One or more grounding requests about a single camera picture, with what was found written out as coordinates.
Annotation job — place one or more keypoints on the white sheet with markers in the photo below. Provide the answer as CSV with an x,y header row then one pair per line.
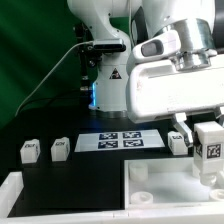
x,y
123,140

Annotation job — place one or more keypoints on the white square table top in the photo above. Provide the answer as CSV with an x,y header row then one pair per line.
x,y
168,182

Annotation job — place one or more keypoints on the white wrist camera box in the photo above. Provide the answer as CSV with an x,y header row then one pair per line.
x,y
155,49

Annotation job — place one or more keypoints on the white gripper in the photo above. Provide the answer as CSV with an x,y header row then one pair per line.
x,y
157,90

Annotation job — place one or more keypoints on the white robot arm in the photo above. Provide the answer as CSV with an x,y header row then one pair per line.
x,y
199,23

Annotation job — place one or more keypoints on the grey camera on mount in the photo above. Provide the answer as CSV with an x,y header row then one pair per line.
x,y
107,45

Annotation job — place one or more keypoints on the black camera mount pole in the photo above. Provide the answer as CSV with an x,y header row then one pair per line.
x,y
83,35

